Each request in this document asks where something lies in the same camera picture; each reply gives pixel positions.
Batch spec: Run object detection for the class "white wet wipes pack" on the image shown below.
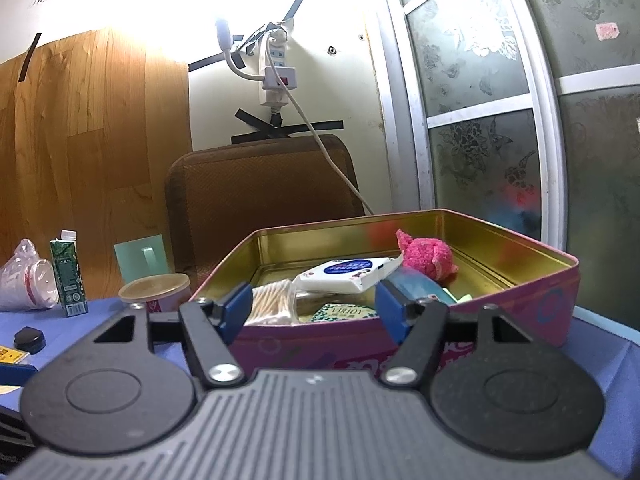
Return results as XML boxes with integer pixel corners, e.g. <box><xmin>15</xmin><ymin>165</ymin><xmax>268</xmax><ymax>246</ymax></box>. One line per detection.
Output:
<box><xmin>293</xmin><ymin>255</ymin><xmax>404</xmax><ymax>295</ymax></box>

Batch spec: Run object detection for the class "pink macaron biscuit tin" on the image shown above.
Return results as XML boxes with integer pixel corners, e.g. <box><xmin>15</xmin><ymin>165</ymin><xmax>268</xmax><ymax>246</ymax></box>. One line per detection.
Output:
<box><xmin>188</xmin><ymin>208</ymin><xmax>582</xmax><ymax>376</ymax></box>

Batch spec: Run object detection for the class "wooden panel board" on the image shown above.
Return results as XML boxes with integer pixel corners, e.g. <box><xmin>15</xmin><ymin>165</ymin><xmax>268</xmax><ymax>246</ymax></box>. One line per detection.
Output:
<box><xmin>1</xmin><ymin>29</ymin><xmax>192</xmax><ymax>299</ymax></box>

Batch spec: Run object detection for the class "blue plastic bag roll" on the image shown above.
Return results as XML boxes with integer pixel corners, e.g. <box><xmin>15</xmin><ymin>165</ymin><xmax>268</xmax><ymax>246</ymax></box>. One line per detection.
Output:
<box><xmin>387</xmin><ymin>266</ymin><xmax>457</xmax><ymax>306</ymax></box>

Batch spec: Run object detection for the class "bag of cotton swabs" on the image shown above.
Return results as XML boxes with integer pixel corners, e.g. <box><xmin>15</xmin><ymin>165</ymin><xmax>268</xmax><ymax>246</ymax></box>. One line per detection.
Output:
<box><xmin>244</xmin><ymin>280</ymin><xmax>299</xmax><ymax>326</ymax></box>

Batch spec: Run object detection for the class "green drink carton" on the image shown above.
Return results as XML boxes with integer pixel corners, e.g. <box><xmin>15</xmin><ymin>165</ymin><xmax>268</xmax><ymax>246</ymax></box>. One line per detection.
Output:
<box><xmin>50</xmin><ymin>230</ymin><xmax>89</xmax><ymax>318</ymax></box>

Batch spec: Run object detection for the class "green white tissue packet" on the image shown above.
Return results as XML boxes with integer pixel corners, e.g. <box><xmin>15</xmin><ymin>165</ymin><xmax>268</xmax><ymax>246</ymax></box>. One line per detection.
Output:
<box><xmin>309</xmin><ymin>304</ymin><xmax>378</xmax><ymax>323</ymax></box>

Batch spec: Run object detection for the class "pink fuzzy sock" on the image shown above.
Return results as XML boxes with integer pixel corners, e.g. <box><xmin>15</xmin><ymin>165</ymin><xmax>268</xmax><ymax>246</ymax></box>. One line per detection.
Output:
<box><xmin>396</xmin><ymin>230</ymin><xmax>459</xmax><ymax>283</ymax></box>

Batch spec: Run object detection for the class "bagged paper cups stack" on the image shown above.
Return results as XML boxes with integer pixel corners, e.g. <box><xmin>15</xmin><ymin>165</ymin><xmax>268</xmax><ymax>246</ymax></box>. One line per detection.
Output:
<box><xmin>0</xmin><ymin>238</ymin><xmax>58</xmax><ymax>312</ymax></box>

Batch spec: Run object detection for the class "yellow card packet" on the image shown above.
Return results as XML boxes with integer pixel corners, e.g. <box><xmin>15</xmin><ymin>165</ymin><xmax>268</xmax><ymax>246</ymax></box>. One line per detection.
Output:
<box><xmin>0</xmin><ymin>346</ymin><xmax>29</xmax><ymax>364</ymax></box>

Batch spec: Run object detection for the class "mint green mug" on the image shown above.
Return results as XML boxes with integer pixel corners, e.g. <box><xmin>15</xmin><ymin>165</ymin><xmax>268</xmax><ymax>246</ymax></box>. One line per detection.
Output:
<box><xmin>114</xmin><ymin>235</ymin><xmax>170</xmax><ymax>284</ymax></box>

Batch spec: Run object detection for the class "black round lid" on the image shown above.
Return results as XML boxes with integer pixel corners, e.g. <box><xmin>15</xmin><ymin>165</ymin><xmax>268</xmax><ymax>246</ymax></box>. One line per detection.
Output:
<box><xmin>13</xmin><ymin>326</ymin><xmax>47</xmax><ymax>354</ymax></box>

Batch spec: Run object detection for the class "white power strip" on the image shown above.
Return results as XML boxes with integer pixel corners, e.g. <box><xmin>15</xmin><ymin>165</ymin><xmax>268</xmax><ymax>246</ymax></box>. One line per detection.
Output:
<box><xmin>216</xmin><ymin>21</ymin><xmax>297</xmax><ymax>113</ymax></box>

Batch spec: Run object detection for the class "white framed frosted glass door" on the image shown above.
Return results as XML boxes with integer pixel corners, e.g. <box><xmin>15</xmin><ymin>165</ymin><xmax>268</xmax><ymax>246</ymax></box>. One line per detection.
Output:
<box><xmin>371</xmin><ymin>0</ymin><xmax>639</xmax><ymax>327</ymax></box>

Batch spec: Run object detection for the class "paper snack cup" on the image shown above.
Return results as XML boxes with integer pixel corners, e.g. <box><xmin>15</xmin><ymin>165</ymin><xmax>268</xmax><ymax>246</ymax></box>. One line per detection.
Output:
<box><xmin>118</xmin><ymin>273</ymin><xmax>192</xmax><ymax>313</ymax></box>

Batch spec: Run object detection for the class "blue patterned tablecloth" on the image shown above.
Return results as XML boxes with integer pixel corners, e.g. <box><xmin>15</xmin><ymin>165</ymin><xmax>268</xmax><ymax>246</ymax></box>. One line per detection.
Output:
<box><xmin>1</xmin><ymin>298</ymin><xmax>639</xmax><ymax>479</ymax></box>

